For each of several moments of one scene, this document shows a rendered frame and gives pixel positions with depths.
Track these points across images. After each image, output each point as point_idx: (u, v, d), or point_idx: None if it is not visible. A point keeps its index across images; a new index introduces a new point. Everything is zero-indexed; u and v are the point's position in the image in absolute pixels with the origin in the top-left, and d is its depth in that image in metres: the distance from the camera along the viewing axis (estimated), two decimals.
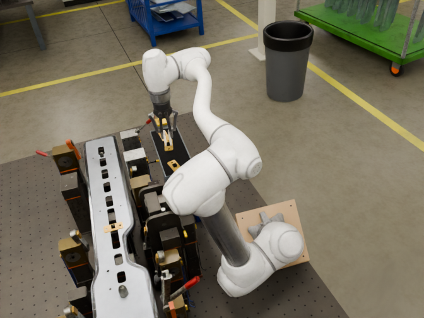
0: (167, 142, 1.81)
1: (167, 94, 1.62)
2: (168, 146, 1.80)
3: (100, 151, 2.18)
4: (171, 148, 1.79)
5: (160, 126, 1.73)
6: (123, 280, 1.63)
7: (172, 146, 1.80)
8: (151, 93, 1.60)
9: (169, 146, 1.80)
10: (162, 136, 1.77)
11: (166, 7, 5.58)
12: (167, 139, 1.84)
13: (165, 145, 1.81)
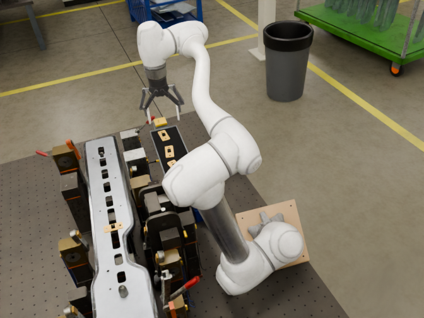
0: (168, 149, 1.83)
1: (163, 70, 1.55)
2: (168, 153, 1.83)
3: (100, 151, 2.18)
4: (173, 154, 1.81)
5: (147, 103, 1.65)
6: (123, 280, 1.63)
7: (173, 152, 1.83)
8: (146, 69, 1.53)
9: (170, 153, 1.83)
10: (146, 113, 1.69)
11: (166, 7, 5.58)
12: (168, 146, 1.86)
13: (166, 152, 1.83)
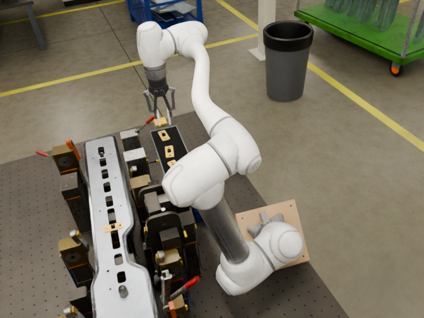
0: (168, 149, 1.83)
1: (163, 70, 1.55)
2: (168, 153, 1.83)
3: (100, 151, 2.18)
4: (173, 154, 1.81)
5: (154, 105, 1.66)
6: (123, 280, 1.63)
7: (173, 152, 1.83)
8: (146, 69, 1.53)
9: (170, 153, 1.83)
10: (156, 116, 1.70)
11: (166, 7, 5.58)
12: (168, 146, 1.86)
13: (166, 152, 1.83)
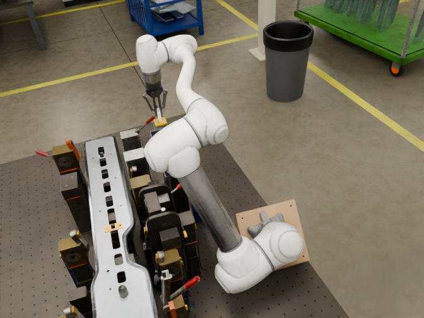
0: None
1: (159, 74, 1.85)
2: None
3: (100, 151, 2.18)
4: None
5: (154, 105, 1.96)
6: (123, 280, 1.63)
7: None
8: (145, 74, 1.83)
9: None
10: (156, 113, 2.00)
11: (166, 7, 5.58)
12: None
13: None
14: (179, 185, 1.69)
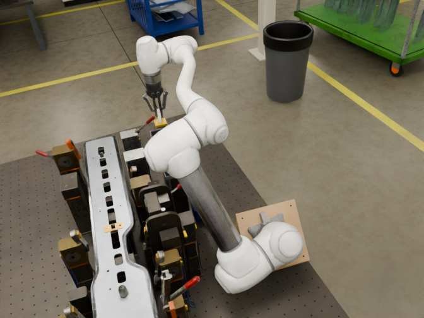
0: None
1: (159, 76, 1.85)
2: None
3: (100, 151, 2.18)
4: None
5: (154, 105, 1.96)
6: (123, 280, 1.63)
7: None
8: (145, 76, 1.83)
9: None
10: (156, 114, 2.01)
11: (166, 7, 5.58)
12: None
13: None
14: (179, 185, 1.69)
